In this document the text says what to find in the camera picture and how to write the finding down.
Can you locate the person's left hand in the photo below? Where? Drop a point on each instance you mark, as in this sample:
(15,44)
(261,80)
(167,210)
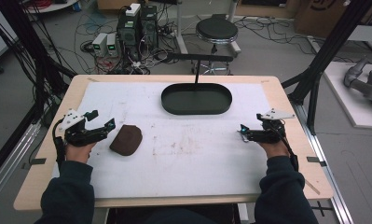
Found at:
(78,153)

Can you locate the person's right hand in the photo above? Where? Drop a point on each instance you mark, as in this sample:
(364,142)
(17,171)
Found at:
(275,150)

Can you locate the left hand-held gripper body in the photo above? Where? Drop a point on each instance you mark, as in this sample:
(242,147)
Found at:
(81,137)

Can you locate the white table mat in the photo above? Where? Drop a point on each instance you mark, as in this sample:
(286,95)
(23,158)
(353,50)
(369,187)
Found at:
(186,155)

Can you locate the white platform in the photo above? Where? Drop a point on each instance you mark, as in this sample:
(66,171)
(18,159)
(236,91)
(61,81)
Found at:
(351,105)

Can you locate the grey tape piece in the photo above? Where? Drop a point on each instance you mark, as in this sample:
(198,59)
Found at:
(316,160)
(37,161)

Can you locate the grey power supply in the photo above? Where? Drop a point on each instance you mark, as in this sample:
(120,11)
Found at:
(99,44)
(112,45)

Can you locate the aluminium rail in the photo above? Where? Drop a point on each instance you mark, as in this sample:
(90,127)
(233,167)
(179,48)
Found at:
(328,177)
(9,161)

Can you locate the black T-shaped stand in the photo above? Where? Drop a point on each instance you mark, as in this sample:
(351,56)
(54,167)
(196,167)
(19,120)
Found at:
(199,58)

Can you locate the cardboard box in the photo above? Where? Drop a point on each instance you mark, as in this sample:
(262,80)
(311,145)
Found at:
(323,14)

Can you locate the black round stool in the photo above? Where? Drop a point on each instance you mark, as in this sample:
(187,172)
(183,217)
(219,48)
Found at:
(217,29)

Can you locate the white round table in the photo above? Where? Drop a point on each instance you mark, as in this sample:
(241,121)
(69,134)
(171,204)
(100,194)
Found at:
(53,5)

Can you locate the white box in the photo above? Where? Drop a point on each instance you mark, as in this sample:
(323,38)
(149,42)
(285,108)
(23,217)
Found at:
(133,9)

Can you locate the black oval tray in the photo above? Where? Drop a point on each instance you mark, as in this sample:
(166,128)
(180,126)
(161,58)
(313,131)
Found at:
(196,101)

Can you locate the white table leg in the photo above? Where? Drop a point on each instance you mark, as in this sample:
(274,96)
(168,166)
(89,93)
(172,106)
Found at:
(180,29)

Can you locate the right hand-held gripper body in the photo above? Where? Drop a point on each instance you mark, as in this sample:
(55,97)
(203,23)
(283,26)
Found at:
(269,133)

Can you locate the black computer tower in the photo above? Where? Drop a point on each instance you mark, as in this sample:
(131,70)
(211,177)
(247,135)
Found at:
(128,35)
(149,26)

